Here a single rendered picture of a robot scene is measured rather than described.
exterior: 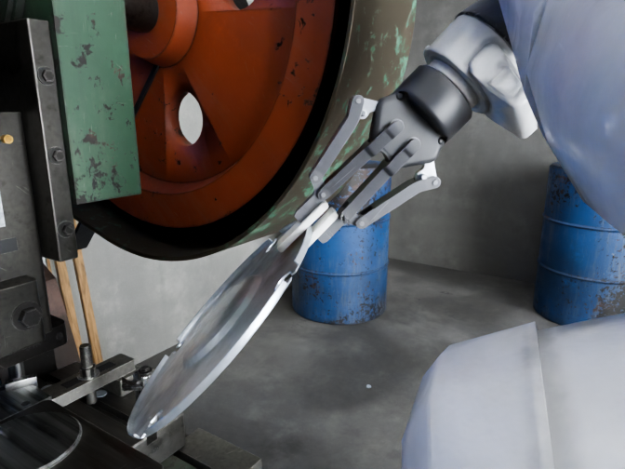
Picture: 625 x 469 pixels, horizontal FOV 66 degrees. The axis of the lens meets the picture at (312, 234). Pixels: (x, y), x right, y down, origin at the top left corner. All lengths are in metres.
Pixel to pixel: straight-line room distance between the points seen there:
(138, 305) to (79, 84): 1.85
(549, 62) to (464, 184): 3.52
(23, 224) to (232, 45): 0.39
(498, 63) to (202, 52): 0.51
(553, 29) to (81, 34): 0.56
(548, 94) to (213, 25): 0.70
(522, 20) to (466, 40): 0.26
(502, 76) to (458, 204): 3.26
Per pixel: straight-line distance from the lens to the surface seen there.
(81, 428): 0.72
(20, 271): 0.69
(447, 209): 3.76
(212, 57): 0.83
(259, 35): 0.77
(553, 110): 0.17
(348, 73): 0.61
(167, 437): 0.84
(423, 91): 0.49
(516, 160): 3.60
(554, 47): 0.18
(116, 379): 0.90
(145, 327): 2.49
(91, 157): 0.66
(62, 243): 0.67
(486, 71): 0.48
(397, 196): 0.51
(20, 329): 0.67
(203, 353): 0.51
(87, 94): 0.66
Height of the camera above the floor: 1.17
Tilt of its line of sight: 14 degrees down
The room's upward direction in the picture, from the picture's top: straight up
